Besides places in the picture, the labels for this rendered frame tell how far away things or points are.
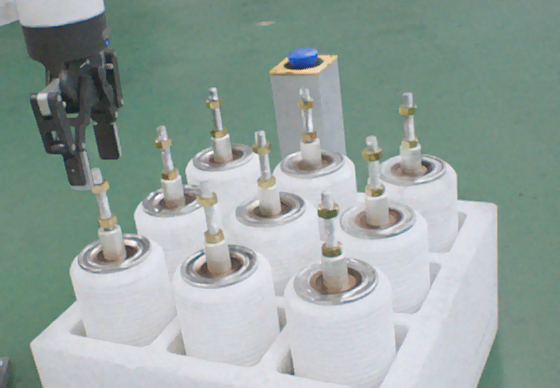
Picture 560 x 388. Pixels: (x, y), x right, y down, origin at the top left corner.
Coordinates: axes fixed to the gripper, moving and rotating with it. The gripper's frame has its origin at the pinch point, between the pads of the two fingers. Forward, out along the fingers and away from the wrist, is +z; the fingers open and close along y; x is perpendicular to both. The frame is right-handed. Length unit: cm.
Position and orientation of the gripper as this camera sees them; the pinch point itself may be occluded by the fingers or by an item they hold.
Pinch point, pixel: (94, 160)
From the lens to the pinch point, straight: 84.4
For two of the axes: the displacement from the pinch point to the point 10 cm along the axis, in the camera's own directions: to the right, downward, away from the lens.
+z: 1.2, 8.9, 4.5
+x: -9.6, -0.1, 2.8
